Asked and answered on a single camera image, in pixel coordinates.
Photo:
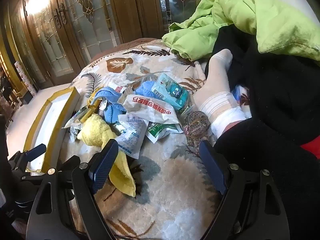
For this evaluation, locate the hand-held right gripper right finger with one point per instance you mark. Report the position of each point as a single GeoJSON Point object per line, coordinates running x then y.
{"type": "Point", "coordinates": [212, 166]}

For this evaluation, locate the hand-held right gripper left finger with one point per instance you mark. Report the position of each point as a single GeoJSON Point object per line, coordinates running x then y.
{"type": "Point", "coordinates": [105, 166]}

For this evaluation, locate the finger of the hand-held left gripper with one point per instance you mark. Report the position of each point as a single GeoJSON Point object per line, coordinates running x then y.
{"type": "Point", "coordinates": [71, 162]}
{"type": "Point", "coordinates": [33, 152]}

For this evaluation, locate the yellow towel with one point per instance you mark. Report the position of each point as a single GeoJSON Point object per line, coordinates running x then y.
{"type": "Point", "coordinates": [97, 132]}

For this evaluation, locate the gold-rimmed white box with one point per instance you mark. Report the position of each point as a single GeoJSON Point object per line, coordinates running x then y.
{"type": "Point", "coordinates": [57, 110]}

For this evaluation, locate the light blue towel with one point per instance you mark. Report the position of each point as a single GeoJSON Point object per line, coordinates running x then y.
{"type": "Point", "coordinates": [111, 110]}

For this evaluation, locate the white packet with red print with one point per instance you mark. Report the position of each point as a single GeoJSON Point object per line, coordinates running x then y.
{"type": "Point", "coordinates": [147, 110]}

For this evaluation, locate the crumpled silver white packet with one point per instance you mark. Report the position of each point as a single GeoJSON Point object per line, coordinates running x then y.
{"type": "Point", "coordinates": [72, 130]}

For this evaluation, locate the leaf-print plush blanket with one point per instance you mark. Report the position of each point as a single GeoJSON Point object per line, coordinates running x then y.
{"type": "Point", "coordinates": [175, 180]}

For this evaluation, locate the white packet with blue print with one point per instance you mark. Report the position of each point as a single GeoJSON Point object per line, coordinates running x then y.
{"type": "Point", "coordinates": [132, 135]}

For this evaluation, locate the person's black trouser leg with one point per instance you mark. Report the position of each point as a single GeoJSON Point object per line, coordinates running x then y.
{"type": "Point", "coordinates": [262, 155]}

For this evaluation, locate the gold green foil packet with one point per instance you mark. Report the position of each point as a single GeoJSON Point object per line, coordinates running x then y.
{"type": "Point", "coordinates": [85, 112]}

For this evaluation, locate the green white packet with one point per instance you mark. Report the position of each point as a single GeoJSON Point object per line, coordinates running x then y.
{"type": "Point", "coordinates": [160, 131]}

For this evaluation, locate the dark wooden furniture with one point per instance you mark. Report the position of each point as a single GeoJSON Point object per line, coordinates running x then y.
{"type": "Point", "coordinates": [6, 92]}

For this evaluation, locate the row of red white cartons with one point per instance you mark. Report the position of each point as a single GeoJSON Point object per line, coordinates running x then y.
{"type": "Point", "coordinates": [25, 80]}

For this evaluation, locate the small white red packet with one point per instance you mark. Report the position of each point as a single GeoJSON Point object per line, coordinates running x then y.
{"type": "Point", "coordinates": [118, 88]}

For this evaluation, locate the person's white socked foot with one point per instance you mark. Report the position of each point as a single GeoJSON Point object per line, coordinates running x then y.
{"type": "Point", "coordinates": [215, 87]}

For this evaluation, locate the teal cartoon packet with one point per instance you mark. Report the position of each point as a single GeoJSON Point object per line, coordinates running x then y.
{"type": "Point", "coordinates": [170, 92]}

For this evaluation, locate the bright blue fuzzy cloth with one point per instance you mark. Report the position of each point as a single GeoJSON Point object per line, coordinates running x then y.
{"type": "Point", "coordinates": [146, 88]}

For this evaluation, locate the red cloth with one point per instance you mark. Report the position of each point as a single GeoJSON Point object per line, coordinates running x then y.
{"type": "Point", "coordinates": [311, 148]}

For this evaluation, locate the black cloth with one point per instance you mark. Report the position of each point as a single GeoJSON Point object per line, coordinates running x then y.
{"type": "Point", "coordinates": [275, 80]}

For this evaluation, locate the wooden glass double door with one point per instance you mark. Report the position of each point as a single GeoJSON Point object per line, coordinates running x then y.
{"type": "Point", "coordinates": [75, 17]}

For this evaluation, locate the lime green padded jacket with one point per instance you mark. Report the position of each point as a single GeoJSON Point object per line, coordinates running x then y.
{"type": "Point", "coordinates": [262, 17]}

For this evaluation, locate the wooden glass side door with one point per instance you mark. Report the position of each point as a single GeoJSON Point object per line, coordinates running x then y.
{"type": "Point", "coordinates": [175, 2]}

